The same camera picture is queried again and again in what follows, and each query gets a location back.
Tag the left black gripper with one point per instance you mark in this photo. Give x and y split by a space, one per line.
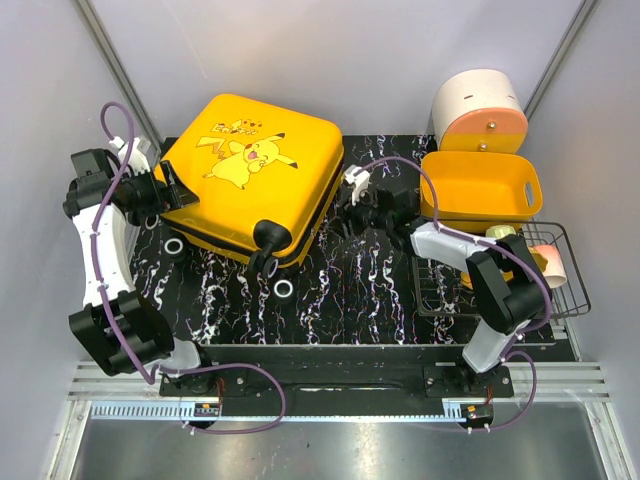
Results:
176 194

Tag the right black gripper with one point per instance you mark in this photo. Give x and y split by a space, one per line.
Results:
350 214

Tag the yellow Pikachu suitcase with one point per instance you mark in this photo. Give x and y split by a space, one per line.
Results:
264 176

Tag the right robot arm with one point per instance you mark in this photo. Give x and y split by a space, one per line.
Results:
508 285

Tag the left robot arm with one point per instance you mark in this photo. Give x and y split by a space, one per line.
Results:
119 328

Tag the black marble pattern mat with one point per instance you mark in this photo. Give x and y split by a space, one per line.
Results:
353 291

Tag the yellow plastic basket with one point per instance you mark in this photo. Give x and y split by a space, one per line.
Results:
465 188

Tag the yellow ceramic dish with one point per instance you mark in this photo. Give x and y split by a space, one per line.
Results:
539 259

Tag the pale green cup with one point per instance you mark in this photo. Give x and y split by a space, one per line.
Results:
500 231

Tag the white pink drawer cabinet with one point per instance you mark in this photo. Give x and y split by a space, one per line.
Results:
477 110

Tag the pink white cup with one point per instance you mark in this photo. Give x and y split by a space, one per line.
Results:
554 271

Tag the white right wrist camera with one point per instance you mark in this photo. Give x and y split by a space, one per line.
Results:
357 178

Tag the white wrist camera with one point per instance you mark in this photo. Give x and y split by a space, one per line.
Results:
138 161
357 178

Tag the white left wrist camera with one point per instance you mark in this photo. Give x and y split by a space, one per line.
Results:
138 161

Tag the black wire rack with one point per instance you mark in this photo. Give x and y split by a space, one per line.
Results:
565 290

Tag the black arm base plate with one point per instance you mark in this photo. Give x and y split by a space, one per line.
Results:
434 371

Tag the aluminium frame rail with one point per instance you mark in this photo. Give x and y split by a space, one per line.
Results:
131 399

